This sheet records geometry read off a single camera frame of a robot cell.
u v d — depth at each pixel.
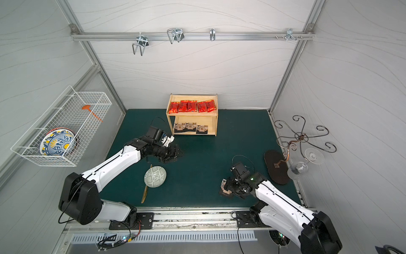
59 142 0.62
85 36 0.79
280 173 0.79
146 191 0.83
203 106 0.91
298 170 0.70
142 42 0.78
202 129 1.07
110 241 0.69
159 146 0.72
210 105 0.92
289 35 0.77
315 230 0.40
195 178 0.85
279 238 0.71
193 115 0.91
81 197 0.41
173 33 0.78
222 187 0.84
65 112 0.70
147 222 0.73
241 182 0.62
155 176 0.86
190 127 1.08
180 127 1.08
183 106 0.92
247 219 0.73
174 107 0.91
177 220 0.75
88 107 0.79
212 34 0.72
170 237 0.70
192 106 0.93
